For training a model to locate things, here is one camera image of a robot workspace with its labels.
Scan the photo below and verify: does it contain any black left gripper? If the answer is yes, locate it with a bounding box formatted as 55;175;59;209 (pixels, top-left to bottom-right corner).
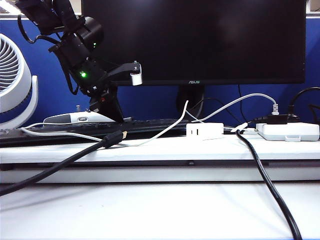
71;59;144;123

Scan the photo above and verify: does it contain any white Type-C charging cable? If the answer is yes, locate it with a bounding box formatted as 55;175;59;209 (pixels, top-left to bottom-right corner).
18;99;190;147

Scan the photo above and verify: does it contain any black computer keyboard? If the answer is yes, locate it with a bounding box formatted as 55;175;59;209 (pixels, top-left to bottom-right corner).
0;118;237;147

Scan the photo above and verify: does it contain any white grey RC controller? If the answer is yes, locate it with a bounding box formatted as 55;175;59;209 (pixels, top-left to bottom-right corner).
42;104;118;124

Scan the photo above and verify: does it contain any black monitor stand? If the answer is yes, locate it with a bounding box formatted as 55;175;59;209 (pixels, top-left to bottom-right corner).
176;85;206;120

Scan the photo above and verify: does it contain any blue office partition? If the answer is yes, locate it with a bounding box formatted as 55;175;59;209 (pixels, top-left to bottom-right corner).
0;14;320;128

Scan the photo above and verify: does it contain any black ASUS monitor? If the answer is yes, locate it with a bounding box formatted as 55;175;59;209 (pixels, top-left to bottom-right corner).
81;0;307;87

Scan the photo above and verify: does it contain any white desk fan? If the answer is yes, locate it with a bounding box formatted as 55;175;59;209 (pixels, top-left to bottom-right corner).
0;33;39;130

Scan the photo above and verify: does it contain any black flat power plug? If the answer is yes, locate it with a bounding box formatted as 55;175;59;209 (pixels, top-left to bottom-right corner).
266;114;290;126

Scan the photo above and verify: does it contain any white power strip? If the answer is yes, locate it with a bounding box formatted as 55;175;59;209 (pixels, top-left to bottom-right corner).
256;122;320;142

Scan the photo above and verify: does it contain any black HDMI cable gold plug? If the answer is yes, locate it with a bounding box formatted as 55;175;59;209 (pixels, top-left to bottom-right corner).
0;129;128;197

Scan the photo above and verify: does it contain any thin black cable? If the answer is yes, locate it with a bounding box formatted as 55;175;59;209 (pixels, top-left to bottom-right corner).
191;97;241;123
237;84;245;123

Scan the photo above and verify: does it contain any short white cable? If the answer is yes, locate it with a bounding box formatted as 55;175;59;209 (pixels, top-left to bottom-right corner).
224;121;258;135

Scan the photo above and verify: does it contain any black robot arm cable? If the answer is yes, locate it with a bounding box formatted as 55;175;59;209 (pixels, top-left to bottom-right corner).
16;14;60;45

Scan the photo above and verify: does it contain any white cable grey plug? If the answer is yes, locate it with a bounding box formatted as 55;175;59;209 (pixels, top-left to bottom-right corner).
191;93;280;123

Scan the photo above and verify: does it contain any thick black power cable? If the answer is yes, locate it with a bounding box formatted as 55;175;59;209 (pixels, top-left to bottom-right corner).
235;116;303;240

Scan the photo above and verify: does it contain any black looped cable with plug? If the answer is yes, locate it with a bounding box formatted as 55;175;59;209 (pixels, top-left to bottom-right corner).
287;86;320;123

